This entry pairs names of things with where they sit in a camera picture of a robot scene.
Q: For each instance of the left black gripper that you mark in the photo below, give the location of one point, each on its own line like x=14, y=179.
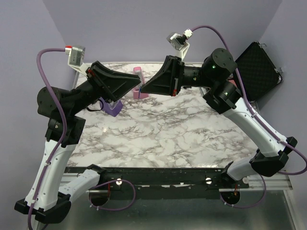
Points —
x=116, y=84

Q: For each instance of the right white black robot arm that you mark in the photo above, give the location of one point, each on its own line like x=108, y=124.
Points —
x=226, y=99

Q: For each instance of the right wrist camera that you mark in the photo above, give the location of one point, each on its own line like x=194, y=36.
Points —
x=180, y=42

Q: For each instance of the aluminium frame extrusion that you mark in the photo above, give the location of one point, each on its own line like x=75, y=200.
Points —
x=278, y=182

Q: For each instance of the purple metronome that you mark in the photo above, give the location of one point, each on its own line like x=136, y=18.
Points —
x=112, y=109

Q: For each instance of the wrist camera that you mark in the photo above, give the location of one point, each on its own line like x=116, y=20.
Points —
x=180, y=42
x=75, y=58

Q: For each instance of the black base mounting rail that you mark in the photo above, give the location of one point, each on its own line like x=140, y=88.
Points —
x=165, y=183

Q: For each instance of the red playing card deck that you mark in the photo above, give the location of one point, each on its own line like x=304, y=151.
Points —
x=231, y=82

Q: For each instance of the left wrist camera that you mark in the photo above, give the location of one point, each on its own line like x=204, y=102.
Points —
x=75, y=58

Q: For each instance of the black poker chip case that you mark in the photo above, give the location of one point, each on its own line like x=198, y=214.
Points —
x=257, y=71

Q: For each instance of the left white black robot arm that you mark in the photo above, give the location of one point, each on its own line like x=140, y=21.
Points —
x=48, y=202

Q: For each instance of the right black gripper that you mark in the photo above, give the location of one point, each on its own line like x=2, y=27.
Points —
x=168, y=80

